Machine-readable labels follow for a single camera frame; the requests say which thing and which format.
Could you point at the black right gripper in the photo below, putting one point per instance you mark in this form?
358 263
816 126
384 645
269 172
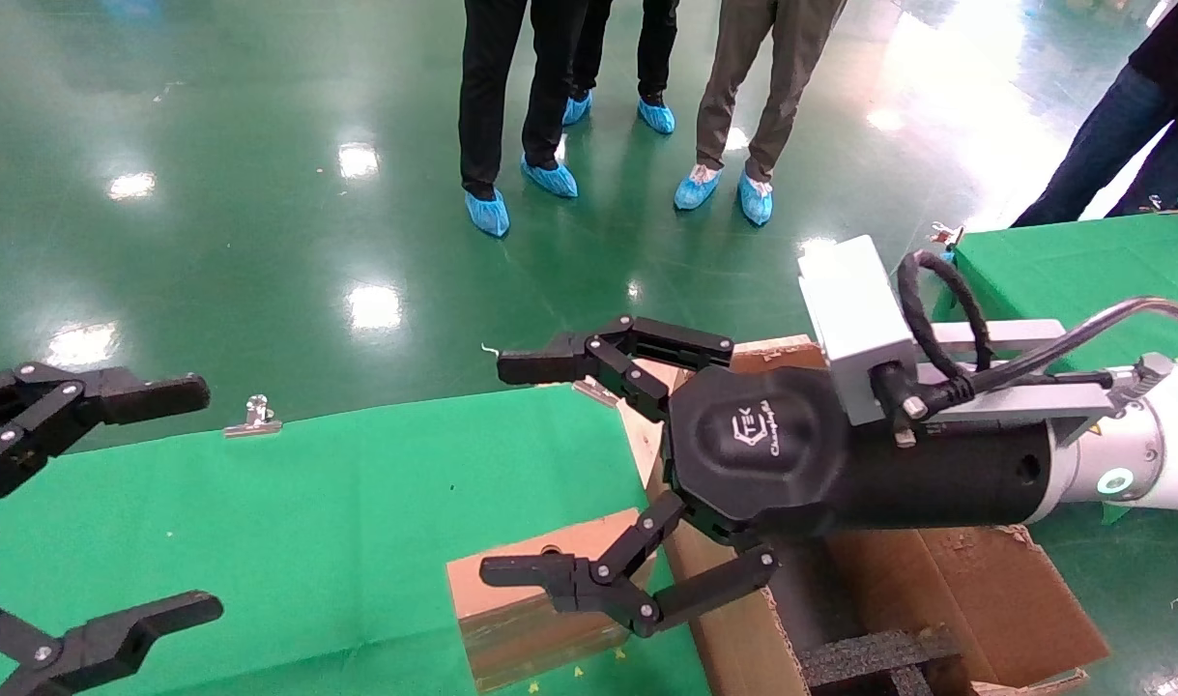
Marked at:
743 454

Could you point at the person in black trousers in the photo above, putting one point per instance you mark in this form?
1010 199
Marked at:
658 48
482 97

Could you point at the silver binder clip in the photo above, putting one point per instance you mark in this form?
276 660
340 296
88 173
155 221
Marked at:
946 235
1154 205
596 391
255 420

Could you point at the silver camera mount bracket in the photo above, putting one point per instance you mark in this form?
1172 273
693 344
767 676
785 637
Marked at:
1023 401

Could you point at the small brown cardboard box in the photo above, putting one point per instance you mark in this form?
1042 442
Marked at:
511 638

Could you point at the blue shoe cover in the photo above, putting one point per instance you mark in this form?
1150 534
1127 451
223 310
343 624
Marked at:
756 201
489 215
657 117
577 108
695 190
550 179

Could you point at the person in khaki trousers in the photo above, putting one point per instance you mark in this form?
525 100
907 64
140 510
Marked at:
733 77

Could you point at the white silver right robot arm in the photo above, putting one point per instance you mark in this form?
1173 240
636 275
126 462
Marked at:
1168 454

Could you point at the large open cardboard carton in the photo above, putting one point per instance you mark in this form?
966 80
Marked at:
985 599

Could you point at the dark grey foam liner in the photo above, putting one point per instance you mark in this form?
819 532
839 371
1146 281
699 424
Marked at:
811 599

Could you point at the person in blue jeans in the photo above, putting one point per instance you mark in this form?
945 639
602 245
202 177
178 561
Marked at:
1101 135

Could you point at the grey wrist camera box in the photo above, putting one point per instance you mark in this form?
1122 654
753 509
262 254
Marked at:
854 309

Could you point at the black foam block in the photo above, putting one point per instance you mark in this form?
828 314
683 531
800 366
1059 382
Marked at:
869 657

